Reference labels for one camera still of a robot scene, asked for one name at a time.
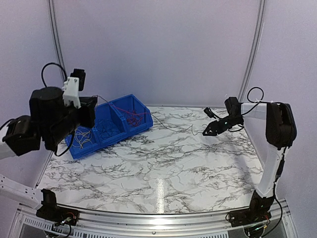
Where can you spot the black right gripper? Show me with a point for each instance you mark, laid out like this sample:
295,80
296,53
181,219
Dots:
211,125

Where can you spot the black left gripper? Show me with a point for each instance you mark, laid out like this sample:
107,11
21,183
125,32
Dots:
89,103

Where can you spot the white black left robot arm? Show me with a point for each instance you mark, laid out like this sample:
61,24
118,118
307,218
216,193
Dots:
50,121

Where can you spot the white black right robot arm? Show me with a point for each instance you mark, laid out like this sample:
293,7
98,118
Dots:
280,133

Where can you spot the blue three-compartment plastic bin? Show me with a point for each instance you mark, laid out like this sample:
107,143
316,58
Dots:
115,121

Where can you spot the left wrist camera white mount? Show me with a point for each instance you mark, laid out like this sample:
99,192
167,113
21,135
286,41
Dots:
72,86

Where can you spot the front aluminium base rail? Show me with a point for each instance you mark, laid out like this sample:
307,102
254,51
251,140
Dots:
102,224

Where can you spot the left aluminium frame post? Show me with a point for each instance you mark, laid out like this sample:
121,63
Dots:
56,39

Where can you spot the aluminium frame post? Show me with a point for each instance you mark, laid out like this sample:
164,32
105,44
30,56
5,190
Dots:
56,39
254,49

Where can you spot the right aluminium frame post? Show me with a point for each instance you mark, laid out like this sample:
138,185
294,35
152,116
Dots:
254,49

